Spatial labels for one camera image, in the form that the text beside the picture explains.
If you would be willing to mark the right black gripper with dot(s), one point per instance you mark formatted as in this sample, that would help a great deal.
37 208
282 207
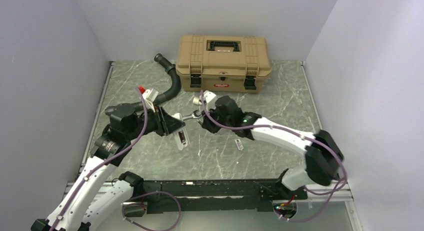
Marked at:
207 123

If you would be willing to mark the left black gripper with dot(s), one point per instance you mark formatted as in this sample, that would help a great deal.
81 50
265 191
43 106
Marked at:
165 123

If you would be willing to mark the white AC remote control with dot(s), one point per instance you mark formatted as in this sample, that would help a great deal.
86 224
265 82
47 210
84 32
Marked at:
181 135

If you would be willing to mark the white battery cover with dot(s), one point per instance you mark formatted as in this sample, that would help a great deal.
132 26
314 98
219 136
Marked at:
239 144

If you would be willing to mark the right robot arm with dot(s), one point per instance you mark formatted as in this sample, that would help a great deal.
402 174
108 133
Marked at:
321 156

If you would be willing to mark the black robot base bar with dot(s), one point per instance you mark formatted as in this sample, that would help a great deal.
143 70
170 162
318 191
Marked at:
162 196

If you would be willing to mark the white pipe elbow fitting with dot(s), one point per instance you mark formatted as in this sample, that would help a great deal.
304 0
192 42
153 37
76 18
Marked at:
197 101

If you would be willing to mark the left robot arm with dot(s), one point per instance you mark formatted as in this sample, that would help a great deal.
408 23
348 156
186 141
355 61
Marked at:
128 122

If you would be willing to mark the silver combination wrench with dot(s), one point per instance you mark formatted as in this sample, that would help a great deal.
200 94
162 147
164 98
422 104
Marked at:
195 115

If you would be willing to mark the tan plastic toolbox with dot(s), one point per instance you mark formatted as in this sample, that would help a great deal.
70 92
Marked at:
223 63

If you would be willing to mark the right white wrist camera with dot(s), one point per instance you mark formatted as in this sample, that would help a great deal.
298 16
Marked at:
209 98

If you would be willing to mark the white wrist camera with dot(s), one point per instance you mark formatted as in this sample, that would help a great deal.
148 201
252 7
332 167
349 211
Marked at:
209 98
149 96

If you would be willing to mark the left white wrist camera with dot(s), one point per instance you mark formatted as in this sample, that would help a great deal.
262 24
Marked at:
149 96

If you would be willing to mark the aluminium frame rail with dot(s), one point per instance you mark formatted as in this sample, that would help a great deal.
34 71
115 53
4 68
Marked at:
331 189

